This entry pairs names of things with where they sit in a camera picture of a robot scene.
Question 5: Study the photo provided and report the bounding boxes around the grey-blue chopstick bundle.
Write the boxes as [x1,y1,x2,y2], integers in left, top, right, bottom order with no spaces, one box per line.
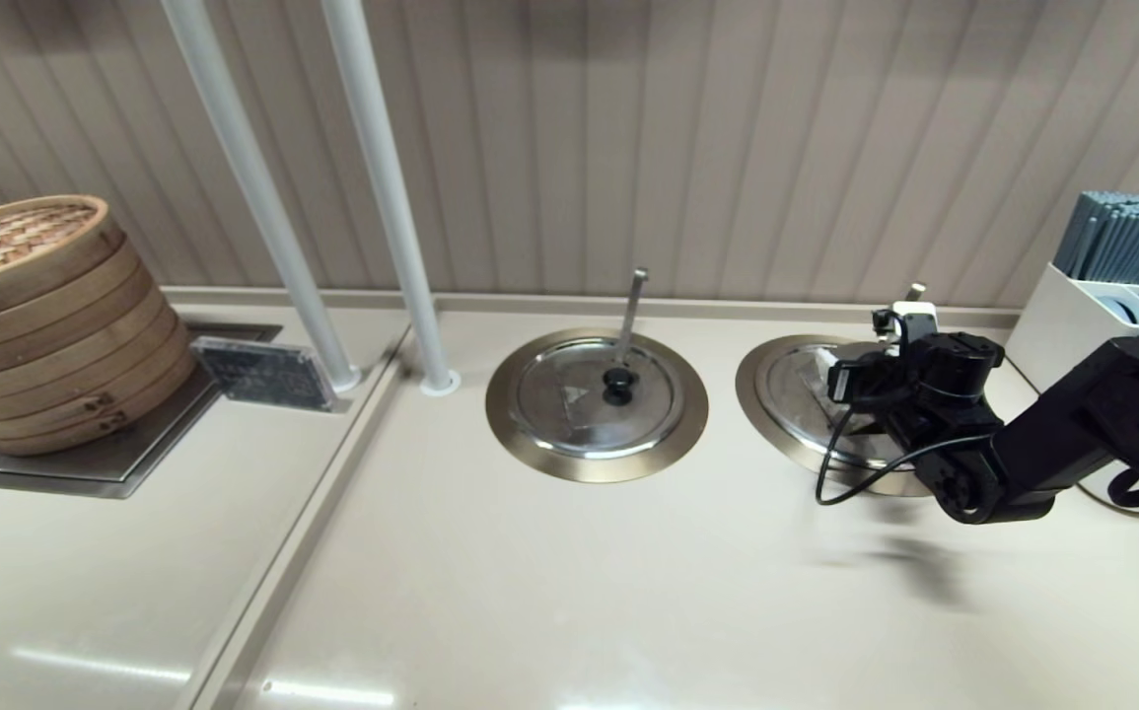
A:
[1057,190,1139,285]

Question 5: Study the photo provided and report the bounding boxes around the white metal pole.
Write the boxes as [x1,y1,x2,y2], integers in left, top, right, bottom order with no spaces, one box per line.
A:
[320,0,463,397]
[161,0,365,393]

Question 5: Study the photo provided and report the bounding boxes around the clear acrylic label sign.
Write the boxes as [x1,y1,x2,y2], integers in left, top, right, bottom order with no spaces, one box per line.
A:
[192,335,341,413]

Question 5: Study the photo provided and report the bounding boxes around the white cutlery holder box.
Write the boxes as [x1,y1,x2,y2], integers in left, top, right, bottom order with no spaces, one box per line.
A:
[1008,260,1139,395]

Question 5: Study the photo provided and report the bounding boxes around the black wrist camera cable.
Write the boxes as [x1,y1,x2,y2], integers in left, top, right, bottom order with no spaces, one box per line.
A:
[814,402,999,506]

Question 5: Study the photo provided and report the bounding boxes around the steel steamer base plate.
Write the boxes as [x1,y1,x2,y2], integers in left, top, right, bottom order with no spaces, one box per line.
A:
[0,321,284,499]

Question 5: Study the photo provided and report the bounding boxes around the left ladle handle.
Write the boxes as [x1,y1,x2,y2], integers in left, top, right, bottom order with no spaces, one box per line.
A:
[613,267,651,368]

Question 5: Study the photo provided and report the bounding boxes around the white ceramic jar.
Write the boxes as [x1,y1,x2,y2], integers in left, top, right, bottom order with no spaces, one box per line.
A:
[1072,463,1139,516]

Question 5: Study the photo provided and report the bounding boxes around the steel pot lid black knob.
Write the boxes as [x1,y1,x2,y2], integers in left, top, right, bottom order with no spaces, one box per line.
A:
[756,342,910,469]
[513,336,685,461]

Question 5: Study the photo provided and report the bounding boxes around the stacked bamboo steamer baskets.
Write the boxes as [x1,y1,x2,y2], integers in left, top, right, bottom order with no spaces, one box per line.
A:
[0,193,200,457]

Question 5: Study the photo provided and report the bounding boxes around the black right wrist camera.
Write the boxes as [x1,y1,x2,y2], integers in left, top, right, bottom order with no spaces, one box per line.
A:
[828,360,890,405]

